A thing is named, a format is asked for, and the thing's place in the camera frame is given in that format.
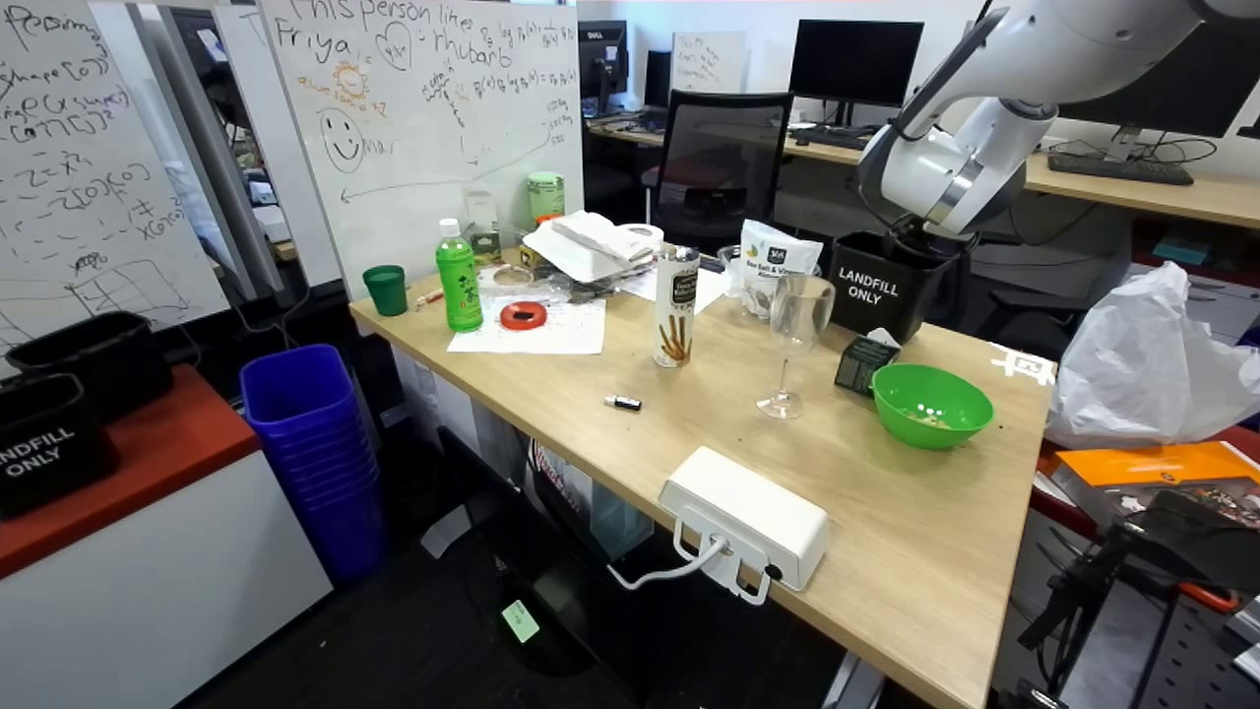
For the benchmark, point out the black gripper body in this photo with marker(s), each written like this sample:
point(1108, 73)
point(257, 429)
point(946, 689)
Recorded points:
point(940, 241)

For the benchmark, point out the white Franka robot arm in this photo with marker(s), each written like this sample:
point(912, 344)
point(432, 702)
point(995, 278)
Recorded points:
point(1050, 54)

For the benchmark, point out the black landfill bin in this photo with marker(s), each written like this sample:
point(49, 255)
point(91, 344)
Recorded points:
point(882, 298)
point(54, 446)

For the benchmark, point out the plain black bin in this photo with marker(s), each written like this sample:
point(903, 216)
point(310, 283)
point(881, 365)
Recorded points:
point(91, 354)

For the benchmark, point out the small black cube box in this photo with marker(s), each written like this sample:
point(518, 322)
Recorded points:
point(861, 366)

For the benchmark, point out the green plastic bowl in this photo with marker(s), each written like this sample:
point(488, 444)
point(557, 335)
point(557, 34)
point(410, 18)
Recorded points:
point(932, 402)

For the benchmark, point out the white packet with black label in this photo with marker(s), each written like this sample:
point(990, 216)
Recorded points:
point(777, 249)

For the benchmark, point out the clear wine glass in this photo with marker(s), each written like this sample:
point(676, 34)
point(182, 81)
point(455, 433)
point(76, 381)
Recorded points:
point(788, 322)

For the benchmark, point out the black mesh office chair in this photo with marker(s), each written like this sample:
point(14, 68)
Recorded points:
point(719, 161)

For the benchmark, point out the white plastic bag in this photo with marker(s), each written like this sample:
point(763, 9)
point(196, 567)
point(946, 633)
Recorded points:
point(1145, 366)

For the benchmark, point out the wooden office desk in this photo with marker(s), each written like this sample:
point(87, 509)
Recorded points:
point(1181, 198)

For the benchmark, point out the tall glass with hand print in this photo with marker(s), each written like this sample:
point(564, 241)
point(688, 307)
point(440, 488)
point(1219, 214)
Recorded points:
point(676, 307)

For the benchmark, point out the large black computer monitor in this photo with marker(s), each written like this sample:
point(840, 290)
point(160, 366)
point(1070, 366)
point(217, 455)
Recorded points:
point(1181, 105)

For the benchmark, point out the orange folder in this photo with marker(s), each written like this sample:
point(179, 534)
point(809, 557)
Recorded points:
point(1154, 463)

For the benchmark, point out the white power box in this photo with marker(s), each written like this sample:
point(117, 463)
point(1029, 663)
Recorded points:
point(748, 515)

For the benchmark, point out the small black marker cap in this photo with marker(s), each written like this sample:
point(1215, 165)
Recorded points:
point(622, 402)

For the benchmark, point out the white paper stack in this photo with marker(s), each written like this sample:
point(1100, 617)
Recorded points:
point(585, 247)

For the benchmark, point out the black metal stand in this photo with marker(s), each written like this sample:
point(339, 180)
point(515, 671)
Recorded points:
point(1089, 593)

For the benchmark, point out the small dark monitor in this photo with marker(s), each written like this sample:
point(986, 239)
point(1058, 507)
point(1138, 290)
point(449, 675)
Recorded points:
point(604, 59)

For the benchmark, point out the white paper sheet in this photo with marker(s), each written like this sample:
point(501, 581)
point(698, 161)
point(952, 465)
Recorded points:
point(564, 335)

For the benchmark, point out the clear plastic bottle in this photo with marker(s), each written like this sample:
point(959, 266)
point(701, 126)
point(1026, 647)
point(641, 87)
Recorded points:
point(483, 220)

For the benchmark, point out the green plastic bottle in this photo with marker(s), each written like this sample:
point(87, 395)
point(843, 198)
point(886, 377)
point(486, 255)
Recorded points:
point(459, 282)

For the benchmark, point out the whiteboard with smiley drawing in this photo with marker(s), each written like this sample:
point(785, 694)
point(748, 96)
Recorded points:
point(434, 143)

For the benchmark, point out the small green cup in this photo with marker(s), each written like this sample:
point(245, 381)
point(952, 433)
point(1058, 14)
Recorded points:
point(386, 290)

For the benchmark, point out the green white floor label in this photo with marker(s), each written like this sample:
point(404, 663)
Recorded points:
point(520, 618)

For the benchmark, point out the stacked blue bins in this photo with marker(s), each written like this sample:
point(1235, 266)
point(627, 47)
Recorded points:
point(315, 446)

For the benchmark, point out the whiteboard with black writing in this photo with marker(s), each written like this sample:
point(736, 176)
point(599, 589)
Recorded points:
point(91, 198)

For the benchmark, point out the white cabinet with red top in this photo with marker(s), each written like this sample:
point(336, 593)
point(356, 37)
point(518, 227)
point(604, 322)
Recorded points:
point(160, 578)

